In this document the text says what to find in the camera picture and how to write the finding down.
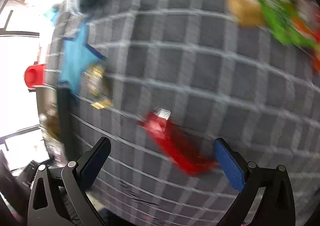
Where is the long red snack pack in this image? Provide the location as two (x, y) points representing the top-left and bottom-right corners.
(139, 108), (217, 176)

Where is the gold small candy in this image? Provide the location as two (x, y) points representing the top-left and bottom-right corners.
(84, 63), (113, 110)

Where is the red plastic stool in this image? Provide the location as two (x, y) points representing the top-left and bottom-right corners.
(24, 64), (46, 89)

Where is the grey checked bed sheet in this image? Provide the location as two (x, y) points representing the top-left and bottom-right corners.
(44, 0), (320, 226)

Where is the green snack bag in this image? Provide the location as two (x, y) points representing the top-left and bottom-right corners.
(258, 0), (317, 48)

